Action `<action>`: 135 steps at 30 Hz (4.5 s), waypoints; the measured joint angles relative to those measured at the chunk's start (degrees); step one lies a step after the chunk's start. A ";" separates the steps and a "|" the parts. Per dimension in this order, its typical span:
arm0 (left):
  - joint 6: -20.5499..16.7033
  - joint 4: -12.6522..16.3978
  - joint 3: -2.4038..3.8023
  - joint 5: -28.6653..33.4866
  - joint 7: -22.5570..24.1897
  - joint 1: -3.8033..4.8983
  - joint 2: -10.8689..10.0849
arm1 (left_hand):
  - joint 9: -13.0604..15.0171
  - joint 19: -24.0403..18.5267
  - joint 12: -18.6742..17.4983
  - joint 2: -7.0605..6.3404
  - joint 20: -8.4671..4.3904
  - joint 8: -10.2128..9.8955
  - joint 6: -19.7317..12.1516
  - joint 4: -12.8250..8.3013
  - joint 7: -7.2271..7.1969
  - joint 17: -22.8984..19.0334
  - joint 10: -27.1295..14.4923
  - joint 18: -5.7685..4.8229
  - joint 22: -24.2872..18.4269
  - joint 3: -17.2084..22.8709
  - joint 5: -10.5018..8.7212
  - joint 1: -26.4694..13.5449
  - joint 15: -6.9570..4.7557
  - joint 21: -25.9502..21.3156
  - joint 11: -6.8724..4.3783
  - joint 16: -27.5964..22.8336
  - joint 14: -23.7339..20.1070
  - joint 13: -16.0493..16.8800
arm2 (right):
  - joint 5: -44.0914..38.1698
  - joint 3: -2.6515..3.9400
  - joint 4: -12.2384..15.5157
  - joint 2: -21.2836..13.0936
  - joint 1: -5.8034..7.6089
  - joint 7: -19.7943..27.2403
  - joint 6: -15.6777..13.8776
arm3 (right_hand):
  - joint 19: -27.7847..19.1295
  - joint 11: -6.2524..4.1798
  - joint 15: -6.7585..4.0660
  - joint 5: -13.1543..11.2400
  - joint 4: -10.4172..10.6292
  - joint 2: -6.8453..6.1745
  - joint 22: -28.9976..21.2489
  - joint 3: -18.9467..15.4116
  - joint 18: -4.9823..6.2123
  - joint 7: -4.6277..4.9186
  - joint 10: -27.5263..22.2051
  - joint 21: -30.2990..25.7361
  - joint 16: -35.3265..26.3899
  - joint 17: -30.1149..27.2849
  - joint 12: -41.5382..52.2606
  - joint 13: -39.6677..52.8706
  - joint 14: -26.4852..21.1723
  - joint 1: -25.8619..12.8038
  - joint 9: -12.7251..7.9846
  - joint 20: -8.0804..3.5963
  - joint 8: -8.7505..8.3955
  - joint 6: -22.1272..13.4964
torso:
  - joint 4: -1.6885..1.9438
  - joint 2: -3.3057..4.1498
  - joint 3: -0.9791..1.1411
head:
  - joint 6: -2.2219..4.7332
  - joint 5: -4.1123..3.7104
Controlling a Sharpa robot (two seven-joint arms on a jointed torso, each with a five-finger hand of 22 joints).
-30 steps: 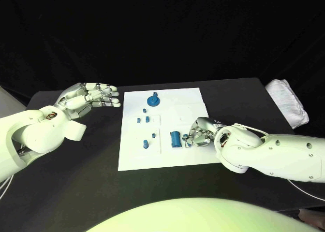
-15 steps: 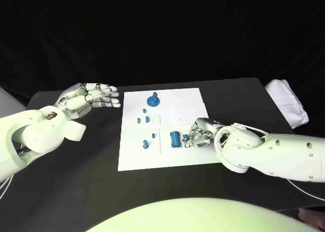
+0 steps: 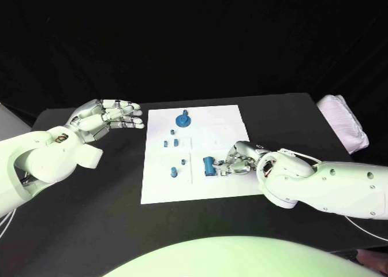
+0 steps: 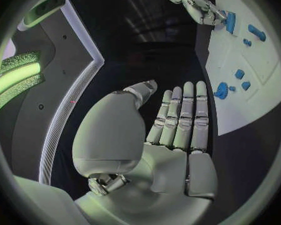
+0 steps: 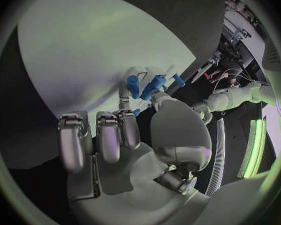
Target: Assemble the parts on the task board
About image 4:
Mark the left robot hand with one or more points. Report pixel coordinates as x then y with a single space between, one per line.
112 131

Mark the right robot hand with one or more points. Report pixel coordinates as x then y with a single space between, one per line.
196 13

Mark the blue block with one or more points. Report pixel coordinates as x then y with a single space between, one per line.
230 22

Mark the small blue plug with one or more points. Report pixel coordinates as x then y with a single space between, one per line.
246 85
239 74
232 88
247 42

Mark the blue gear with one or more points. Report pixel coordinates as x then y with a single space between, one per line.
221 91

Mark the white task board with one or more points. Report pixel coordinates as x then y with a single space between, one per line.
236 112

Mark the blue peg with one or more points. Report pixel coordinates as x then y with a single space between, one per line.
256 32

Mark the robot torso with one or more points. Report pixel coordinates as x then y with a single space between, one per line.
32 135

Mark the glowing light bar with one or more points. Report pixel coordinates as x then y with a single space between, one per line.
18 75

